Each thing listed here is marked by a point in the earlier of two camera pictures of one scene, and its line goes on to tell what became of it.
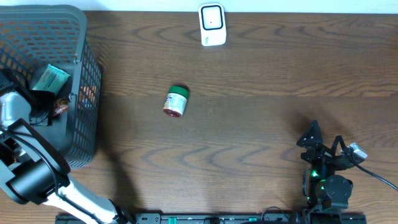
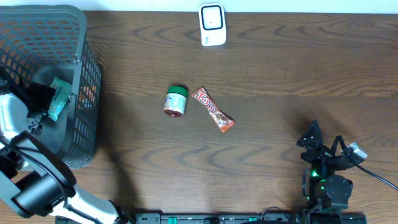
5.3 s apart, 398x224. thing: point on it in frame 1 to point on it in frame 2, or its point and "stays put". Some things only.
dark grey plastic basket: [32, 35] stays put
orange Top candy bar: [61, 106] to [223, 121]
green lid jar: [176, 100] stays put
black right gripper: [323, 152] stays put
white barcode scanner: [212, 24] stays put
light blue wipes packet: [53, 79] to [63, 94]
